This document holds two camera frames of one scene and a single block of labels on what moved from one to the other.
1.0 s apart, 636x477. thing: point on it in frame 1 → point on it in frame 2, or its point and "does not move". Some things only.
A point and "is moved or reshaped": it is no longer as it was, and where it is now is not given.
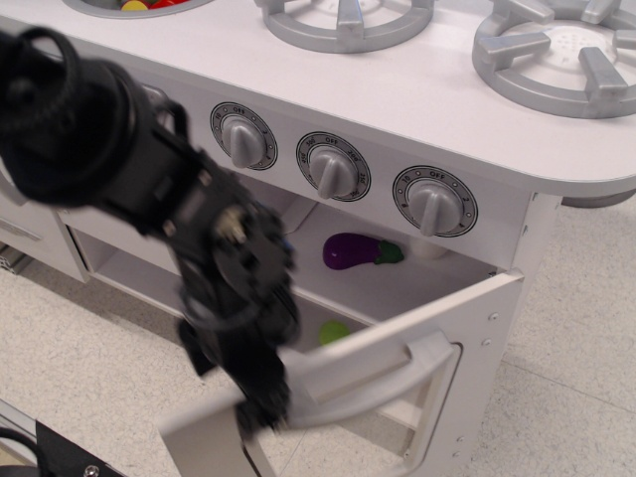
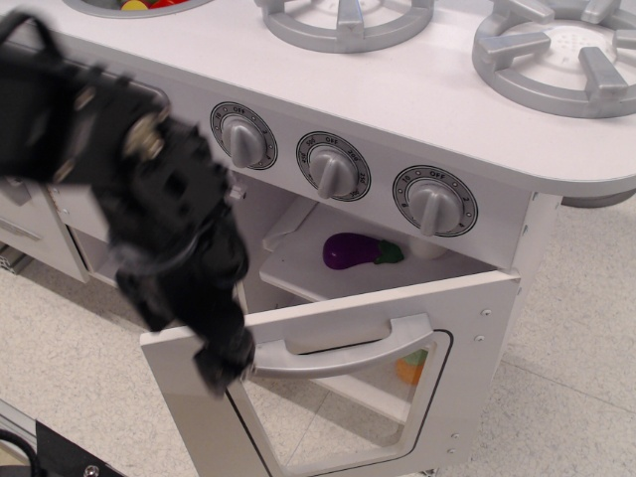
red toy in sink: (161, 3) does not move
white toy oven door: (482, 324) is moved or reshaped
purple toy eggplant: (344, 250) does not move
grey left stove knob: (243, 136) does not move
